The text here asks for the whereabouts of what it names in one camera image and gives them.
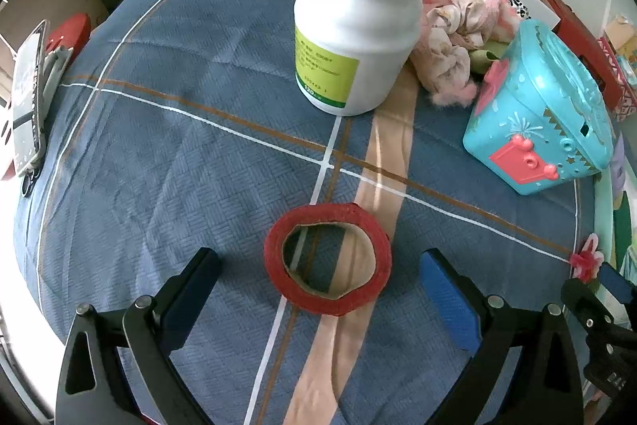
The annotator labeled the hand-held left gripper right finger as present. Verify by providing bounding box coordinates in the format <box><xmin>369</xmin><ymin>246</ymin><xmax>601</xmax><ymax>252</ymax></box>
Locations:
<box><xmin>419</xmin><ymin>248</ymin><xmax>584</xmax><ymax>425</ymax></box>

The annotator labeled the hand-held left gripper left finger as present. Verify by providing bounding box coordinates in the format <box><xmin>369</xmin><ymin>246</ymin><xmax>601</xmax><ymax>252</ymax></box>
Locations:
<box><xmin>55</xmin><ymin>247</ymin><xmax>221</xmax><ymax>425</ymax></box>

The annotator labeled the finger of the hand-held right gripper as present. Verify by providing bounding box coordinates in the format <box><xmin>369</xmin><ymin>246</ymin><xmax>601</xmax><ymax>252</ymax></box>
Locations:
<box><xmin>597</xmin><ymin>262</ymin><xmax>637</xmax><ymax>304</ymax></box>
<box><xmin>561</xmin><ymin>278</ymin><xmax>620</xmax><ymax>346</ymax></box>

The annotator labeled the red flower hair clip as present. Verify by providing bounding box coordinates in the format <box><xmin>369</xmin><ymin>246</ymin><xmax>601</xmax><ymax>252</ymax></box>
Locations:
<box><xmin>570</xmin><ymin>233</ymin><xmax>605</xmax><ymax>281</ymax></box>

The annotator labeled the green and yellow scouring sponge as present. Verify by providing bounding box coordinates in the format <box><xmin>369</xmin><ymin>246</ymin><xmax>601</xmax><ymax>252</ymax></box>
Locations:
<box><xmin>613</xmin><ymin>201</ymin><xmax>635</xmax><ymax>274</ymax></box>

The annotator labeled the red tape roll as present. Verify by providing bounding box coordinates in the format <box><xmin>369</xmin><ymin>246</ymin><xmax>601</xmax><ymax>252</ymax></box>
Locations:
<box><xmin>264</xmin><ymin>202</ymin><xmax>393</xmax><ymax>317</ymax></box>

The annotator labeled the purple wet wipes pack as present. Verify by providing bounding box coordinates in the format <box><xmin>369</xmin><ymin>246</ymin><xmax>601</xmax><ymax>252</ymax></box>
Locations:
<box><xmin>608</xmin><ymin>133</ymin><xmax>629</xmax><ymax>202</ymax></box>

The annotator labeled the teal plastic toy box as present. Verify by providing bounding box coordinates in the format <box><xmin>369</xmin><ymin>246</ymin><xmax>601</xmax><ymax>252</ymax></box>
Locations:
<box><xmin>463</xmin><ymin>19</ymin><xmax>615</xmax><ymax>197</ymax></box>

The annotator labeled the pale floral scrunchie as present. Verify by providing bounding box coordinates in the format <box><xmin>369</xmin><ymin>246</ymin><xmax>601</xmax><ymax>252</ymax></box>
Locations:
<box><xmin>410</xmin><ymin>0</ymin><xmax>503</xmax><ymax>107</ymax></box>

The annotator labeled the blue plaid tablecloth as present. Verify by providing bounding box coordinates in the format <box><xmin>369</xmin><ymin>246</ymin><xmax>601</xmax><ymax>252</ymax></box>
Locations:
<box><xmin>12</xmin><ymin>0</ymin><xmax>615</xmax><ymax>425</ymax></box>

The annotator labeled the red patterned box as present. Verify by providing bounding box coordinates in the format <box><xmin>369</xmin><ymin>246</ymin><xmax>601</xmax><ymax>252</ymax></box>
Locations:
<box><xmin>597</xmin><ymin>34</ymin><xmax>637</xmax><ymax>122</ymax></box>

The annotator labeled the red plastic crate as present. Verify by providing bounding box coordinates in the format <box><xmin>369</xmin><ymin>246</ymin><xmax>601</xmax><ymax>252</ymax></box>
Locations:
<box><xmin>528</xmin><ymin>0</ymin><xmax>629</xmax><ymax>107</ymax></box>

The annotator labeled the light green cloth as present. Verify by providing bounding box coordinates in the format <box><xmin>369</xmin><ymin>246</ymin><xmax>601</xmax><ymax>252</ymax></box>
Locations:
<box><xmin>470</xmin><ymin>49</ymin><xmax>508</xmax><ymax>74</ymax></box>

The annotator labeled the smartphone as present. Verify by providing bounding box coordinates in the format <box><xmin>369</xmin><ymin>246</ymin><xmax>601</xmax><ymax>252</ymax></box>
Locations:
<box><xmin>11</xmin><ymin>21</ymin><xmax>49</xmax><ymax>177</ymax></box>

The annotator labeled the white plastic bottle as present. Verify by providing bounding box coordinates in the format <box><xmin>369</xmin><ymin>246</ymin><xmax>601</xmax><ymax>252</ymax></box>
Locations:
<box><xmin>293</xmin><ymin>0</ymin><xmax>444</xmax><ymax>117</ymax></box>

